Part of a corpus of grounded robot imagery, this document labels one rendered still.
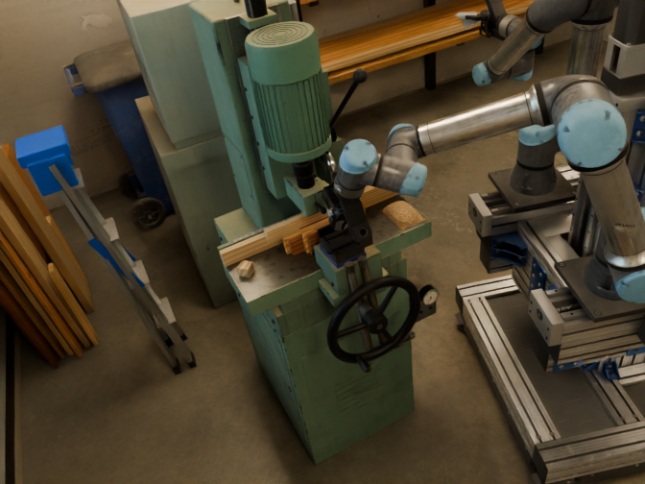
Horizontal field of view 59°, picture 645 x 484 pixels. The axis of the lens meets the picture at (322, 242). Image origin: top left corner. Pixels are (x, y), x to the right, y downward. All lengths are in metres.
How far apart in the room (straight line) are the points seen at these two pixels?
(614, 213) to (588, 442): 0.96
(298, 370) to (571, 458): 0.90
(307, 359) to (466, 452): 0.76
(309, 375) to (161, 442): 0.85
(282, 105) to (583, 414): 1.43
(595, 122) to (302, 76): 0.65
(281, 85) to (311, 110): 0.10
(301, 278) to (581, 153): 0.79
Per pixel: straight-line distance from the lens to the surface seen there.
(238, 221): 2.04
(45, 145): 2.09
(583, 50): 1.91
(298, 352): 1.79
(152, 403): 2.65
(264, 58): 1.40
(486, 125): 1.35
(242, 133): 1.71
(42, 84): 3.79
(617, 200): 1.33
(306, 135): 1.48
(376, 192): 1.78
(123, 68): 3.18
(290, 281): 1.60
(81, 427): 2.72
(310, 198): 1.61
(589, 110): 1.20
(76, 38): 3.72
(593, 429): 2.16
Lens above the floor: 1.97
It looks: 39 degrees down
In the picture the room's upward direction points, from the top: 10 degrees counter-clockwise
